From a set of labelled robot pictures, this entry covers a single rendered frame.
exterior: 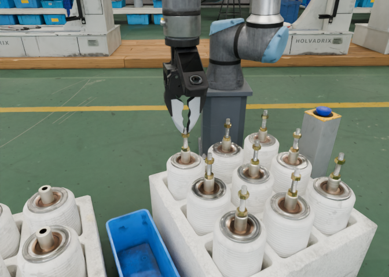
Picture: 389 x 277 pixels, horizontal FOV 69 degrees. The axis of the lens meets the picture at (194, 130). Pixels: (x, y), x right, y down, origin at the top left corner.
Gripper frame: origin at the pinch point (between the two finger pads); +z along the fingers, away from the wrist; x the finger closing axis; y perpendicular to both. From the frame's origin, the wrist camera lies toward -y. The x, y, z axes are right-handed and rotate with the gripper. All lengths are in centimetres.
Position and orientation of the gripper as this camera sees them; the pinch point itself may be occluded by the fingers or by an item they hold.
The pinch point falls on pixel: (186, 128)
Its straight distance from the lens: 64.8
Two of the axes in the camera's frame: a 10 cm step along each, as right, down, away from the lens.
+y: -2.6, -4.6, 8.5
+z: 0.0, 8.8, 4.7
